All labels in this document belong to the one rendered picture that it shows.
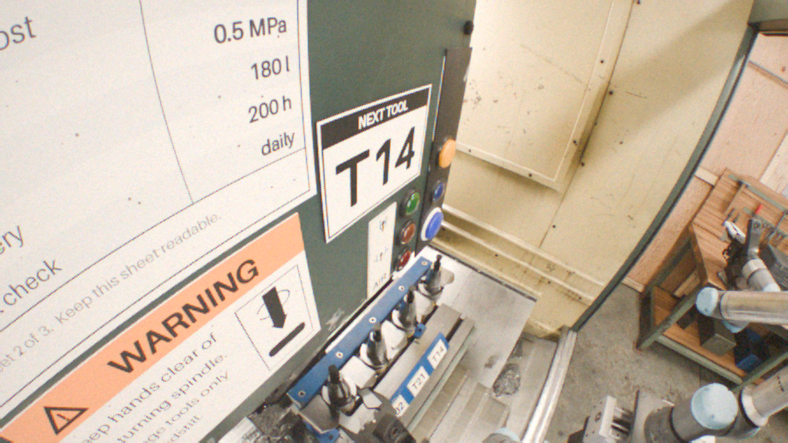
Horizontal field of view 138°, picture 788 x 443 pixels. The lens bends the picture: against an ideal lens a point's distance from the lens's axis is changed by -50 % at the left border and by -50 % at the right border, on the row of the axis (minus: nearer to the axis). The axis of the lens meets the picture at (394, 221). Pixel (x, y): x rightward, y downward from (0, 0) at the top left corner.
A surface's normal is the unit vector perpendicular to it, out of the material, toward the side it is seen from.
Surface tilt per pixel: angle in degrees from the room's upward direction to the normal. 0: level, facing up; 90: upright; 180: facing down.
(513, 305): 24
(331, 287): 90
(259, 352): 90
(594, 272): 90
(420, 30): 90
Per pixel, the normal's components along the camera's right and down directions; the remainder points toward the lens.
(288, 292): 0.81, 0.42
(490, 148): -0.58, 0.49
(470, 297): -0.17, -0.50
